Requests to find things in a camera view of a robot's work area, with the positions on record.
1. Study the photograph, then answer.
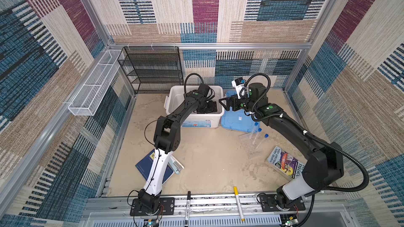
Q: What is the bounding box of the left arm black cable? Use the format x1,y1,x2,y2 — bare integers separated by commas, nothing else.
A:
183,73,205,97

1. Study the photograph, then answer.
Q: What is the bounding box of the colourful treehouse paperback book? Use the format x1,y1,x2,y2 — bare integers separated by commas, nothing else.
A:
266,146,305,180

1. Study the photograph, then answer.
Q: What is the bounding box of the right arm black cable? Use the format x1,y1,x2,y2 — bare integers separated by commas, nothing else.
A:
239,73,370,227

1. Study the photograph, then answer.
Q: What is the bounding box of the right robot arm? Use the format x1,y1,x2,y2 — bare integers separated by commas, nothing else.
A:
219,78,344,210

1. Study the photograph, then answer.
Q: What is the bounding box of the yellow-capped white marker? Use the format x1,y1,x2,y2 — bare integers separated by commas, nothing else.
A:
233,186,245,223

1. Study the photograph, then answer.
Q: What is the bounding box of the white plastic bin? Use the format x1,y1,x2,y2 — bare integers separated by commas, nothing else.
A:
163,84,225,129

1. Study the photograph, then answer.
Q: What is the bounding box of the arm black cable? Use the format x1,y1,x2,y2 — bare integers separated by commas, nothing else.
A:
239,73,370,227
183,73,205,97

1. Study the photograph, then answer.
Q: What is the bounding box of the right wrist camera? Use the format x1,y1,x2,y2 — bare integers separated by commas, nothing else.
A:
231,77,246,99

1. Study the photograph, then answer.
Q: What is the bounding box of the black marker pen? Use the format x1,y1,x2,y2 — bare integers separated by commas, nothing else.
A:
184,191,191,227

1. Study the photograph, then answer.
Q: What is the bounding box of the black mesh shelf rack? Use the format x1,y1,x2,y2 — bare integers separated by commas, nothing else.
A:
117,46,184,94

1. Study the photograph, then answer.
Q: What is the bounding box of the blue-capped test tube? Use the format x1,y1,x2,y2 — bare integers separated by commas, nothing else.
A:
252,128,262,146
249,122,260,141
255,133,269,150

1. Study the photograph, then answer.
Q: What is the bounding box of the blue plastic lid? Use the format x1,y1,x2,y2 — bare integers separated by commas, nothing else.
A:
221,109,258,132

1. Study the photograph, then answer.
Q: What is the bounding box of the blue notebook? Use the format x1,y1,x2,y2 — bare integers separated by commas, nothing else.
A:
135,150,175,184

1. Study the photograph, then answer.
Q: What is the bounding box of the white wire basket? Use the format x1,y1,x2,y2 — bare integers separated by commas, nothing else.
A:
68,49,121,116

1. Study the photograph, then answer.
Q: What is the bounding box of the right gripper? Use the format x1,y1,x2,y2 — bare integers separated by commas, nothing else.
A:
218,93,257,112

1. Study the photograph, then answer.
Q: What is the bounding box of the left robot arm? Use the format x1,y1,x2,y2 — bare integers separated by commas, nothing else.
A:
130,84,214,216

